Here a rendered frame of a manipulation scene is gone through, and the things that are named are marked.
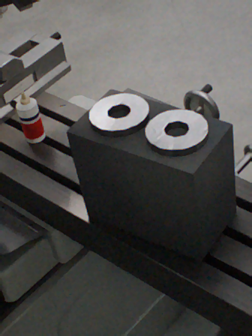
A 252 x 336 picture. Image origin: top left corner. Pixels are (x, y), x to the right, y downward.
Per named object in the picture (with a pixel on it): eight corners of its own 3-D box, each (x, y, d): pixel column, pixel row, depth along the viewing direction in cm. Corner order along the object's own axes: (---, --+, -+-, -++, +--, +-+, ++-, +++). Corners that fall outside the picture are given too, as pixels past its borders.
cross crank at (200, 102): (195, 110, 187) (191, 76, 179) (229, 124, 180) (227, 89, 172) (160, 141, 179) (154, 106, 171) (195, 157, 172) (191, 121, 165)
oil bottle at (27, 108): (36, 128, 132) (23, 83, 124) (49, 135, 129) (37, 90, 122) (22, 139, 130) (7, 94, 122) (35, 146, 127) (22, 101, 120)
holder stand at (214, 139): (127, 172, 118) (109, 80, 105) (237, 211, 108) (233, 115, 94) (87, 217, 112) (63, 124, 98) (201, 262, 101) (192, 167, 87)
